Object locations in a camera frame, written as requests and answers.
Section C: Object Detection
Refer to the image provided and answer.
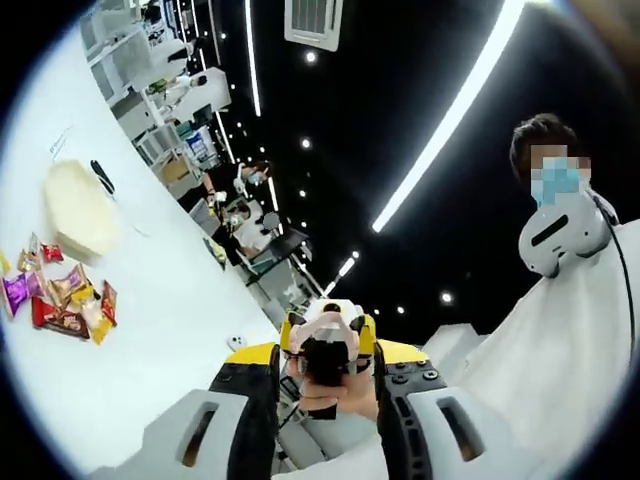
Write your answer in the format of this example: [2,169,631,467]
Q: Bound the purple snack packet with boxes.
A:
[2,272,45,319]

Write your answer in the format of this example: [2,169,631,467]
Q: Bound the black oblong device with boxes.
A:
[89,159,117,197]

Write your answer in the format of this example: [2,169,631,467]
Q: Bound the brown gold snack packet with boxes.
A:
[45,263,90,309]

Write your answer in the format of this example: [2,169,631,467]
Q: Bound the small gold candy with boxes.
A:
[17,249,44,274]

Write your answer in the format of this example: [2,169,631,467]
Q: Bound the person's head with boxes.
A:
[508,112,594,209]

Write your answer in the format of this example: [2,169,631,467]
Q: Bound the red orange snack packet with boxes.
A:
[99,280,120,329]

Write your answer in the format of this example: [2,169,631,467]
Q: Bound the black worn device cable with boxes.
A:
[591,191,639,354]

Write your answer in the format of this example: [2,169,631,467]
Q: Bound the person's right hand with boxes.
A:
[284,367,380,422]

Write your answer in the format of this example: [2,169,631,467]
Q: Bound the person's white shirt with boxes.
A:
[424,219,640,480]

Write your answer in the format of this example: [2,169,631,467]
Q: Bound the dark red chocolate bar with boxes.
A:
[31,295,91,341]

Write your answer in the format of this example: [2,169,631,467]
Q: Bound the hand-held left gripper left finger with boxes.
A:
[142,341,282,480]

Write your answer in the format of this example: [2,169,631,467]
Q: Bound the ceiling air conditioner vent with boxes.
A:
[283,0,346,54]

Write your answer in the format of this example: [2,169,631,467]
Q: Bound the white worn device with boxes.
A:
[517,189,614,279]

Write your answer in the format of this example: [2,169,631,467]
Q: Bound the cream hexagonal container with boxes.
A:
[41,158,124,267]

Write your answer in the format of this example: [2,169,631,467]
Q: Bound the long ceiling light strip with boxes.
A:
[243,0,263,118]
[371,0,527,234]

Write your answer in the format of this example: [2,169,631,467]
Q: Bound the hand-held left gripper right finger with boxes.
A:
[374,338,511,480]

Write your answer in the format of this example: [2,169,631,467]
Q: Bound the yellow white snack packet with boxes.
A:
[72,284,114,346]

